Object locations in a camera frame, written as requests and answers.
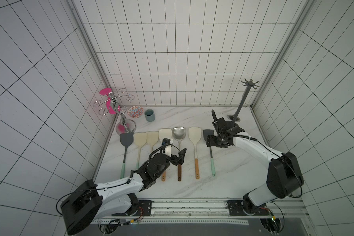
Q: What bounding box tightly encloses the dark grey spatula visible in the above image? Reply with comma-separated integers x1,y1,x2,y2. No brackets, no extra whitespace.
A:
203,129,216,177

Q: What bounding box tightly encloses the cream spatula light wooden handle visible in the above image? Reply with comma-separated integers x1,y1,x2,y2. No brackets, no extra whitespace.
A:
188,127,202,180

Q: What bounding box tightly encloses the cream utensil dark wooden handle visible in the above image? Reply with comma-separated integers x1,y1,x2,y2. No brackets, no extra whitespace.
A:
172,127,186,182

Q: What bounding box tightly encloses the cream slotted turner green handle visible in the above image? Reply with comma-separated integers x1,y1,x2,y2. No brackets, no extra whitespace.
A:
146,131,159,152

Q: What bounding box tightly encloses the cream spoon wooden handle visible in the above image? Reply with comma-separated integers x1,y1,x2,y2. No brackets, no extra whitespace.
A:
159,128,172,182

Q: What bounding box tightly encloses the cream spatula green handle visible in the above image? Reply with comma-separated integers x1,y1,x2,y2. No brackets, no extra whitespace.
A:
133,132,147,169

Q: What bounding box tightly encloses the grey spatula green handle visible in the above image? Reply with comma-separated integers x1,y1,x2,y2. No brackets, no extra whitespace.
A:
120,133,134,179

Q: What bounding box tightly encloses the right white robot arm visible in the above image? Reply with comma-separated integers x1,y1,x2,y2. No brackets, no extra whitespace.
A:
208,110,304,215

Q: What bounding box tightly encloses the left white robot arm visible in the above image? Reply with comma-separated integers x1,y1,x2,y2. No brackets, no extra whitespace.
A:
59,145,187,236

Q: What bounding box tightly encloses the dark grey utensil rack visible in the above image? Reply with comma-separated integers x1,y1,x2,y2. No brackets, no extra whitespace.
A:
227,79,260,124

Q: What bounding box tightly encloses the chrome cup tree stand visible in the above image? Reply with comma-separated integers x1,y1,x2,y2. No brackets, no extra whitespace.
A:
93,88,136,135

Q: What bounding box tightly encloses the teal ceramic cup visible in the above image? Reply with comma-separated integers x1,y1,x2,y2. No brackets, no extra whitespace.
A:
144,109,155,122

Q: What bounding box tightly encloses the patterned small bowl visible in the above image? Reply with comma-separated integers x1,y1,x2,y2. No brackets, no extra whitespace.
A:
127,106,144,119

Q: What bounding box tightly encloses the pink cup on stand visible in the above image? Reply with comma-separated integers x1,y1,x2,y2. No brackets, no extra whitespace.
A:
99,88,121,116

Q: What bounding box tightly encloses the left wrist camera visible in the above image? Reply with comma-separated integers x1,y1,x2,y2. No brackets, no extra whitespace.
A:
161,138,173,157

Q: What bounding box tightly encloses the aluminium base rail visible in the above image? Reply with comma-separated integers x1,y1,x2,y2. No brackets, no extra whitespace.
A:
95,198,308,232

